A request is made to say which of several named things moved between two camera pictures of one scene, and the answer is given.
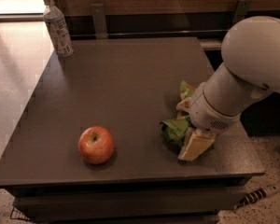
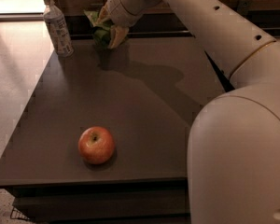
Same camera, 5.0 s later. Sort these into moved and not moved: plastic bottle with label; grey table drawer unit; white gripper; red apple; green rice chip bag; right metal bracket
Moved: white gripper; green rice chip bag
Not moved: red apple; right metal bracket; plastic bottle with label; grey table drawer unit
